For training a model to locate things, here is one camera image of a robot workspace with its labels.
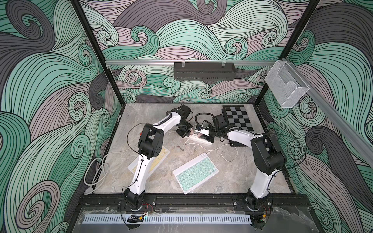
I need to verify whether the white power strip cord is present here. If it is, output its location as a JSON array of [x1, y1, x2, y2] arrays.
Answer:
[[84, 150, 138, 195]]

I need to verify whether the white green-keyboard cable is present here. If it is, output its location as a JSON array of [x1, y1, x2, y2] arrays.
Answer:
[[203, 139, 242, 163]]

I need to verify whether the white slotted cable duct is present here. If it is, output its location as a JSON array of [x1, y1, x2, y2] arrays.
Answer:
[[82, 214, 252, 225]]

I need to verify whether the clear acrylic wall holder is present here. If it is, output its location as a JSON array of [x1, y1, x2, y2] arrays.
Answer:
[[265, 60, 309, 108]]

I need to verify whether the black white chessboard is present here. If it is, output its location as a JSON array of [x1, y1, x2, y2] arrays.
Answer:
[[222, 105, 254, 133]]

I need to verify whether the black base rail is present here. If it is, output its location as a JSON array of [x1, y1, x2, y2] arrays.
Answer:
[[78, 193, 310, 208]]

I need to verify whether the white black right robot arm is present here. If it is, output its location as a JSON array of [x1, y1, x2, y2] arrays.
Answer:
[[195, 113, 287, 211]]

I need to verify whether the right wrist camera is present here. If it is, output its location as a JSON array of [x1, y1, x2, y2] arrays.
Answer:
[[195, 112, 215, 133]]

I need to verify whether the yellow wireless keyboard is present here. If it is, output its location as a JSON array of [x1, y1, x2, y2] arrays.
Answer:
[[127, 146, 170, 177]]

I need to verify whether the white power strip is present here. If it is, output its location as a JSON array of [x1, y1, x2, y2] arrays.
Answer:
[[187, 134, 213, 146]]

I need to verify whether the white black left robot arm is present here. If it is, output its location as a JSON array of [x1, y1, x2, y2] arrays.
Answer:
[[123, 104, 192, 210]]

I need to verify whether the green wireless keyboard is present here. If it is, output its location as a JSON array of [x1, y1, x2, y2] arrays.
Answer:
[[173, 153, 219, 194]]

